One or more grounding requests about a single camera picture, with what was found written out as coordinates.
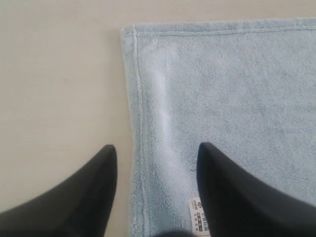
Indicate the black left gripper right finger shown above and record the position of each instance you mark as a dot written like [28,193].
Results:
[237,204]

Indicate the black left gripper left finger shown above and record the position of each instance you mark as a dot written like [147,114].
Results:
[80,206]

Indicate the light blue terry towel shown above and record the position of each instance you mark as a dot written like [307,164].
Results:
[248,87]

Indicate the white towel care label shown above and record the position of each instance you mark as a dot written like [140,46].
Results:
[198,218]

